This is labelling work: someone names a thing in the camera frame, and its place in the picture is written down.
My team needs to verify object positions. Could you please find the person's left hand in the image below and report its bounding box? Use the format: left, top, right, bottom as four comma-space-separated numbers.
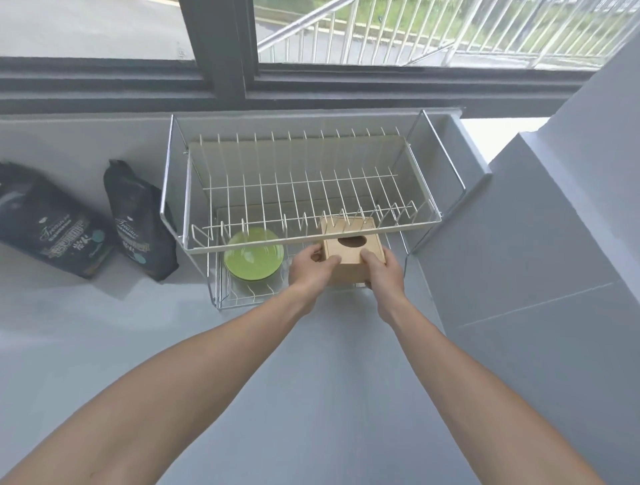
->
288, 243, 343, 294

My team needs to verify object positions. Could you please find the person's right hand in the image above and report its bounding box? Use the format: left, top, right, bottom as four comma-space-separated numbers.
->
360, 247, 405, 299

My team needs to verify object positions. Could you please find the wooden tissue box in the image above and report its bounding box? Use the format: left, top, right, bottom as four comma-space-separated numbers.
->
319, 217, 389, 286

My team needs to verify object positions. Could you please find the person's right forearm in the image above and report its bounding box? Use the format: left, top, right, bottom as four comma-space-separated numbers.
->
374, 290, 609, 485

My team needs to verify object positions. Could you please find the person's left forearm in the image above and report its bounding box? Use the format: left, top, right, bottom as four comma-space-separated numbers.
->
0, 281, 321, 485

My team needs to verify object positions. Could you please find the green plate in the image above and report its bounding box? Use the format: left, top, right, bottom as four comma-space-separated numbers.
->
223, 228, 285, 281

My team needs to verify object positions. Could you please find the small black printed bag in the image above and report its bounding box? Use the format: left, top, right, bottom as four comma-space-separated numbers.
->
103, 159, 180, 283

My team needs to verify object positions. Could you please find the white metal railing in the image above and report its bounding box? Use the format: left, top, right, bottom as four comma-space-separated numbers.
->
256, 0, 640, 69

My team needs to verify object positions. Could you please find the large black printed bag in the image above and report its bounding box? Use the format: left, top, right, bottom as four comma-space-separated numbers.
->
0, 161, 117, 279

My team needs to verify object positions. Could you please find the white wire dish rack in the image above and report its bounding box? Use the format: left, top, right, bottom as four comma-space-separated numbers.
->
160, 109, 467, 311

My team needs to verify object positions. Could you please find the dark window frame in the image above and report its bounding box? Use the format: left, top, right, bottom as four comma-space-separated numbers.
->
0, 0, 613, 120

